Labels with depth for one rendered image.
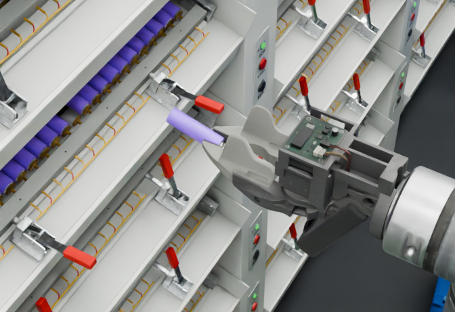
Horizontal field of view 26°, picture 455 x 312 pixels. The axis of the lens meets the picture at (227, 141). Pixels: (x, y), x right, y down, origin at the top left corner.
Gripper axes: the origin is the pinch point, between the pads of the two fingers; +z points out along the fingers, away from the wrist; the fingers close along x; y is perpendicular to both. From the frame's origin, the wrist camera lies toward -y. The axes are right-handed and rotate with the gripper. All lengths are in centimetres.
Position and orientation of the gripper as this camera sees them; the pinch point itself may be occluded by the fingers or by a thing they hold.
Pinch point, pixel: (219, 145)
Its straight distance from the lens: 103.7
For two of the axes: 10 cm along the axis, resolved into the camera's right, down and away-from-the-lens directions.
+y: 0.1, -7.0, -7.2
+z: -8.6, -3.7, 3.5
